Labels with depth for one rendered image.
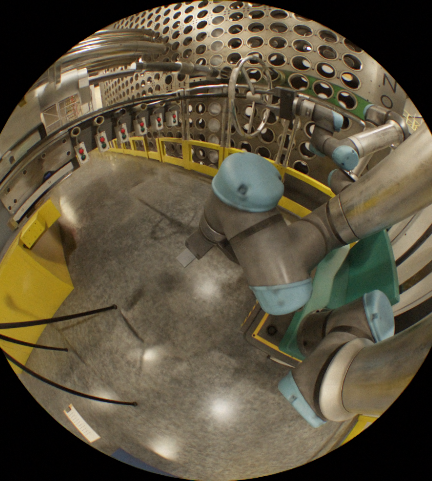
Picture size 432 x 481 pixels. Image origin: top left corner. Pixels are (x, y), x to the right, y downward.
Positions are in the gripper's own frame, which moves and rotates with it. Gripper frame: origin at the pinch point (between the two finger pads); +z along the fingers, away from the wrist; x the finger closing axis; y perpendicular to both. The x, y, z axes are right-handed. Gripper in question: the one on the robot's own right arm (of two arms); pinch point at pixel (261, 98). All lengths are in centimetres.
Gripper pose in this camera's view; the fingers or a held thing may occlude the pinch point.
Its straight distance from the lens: 67.3
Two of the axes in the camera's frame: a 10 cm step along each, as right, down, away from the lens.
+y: -5.6, 8.1, -1.6
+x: 2.0, 3.1, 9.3
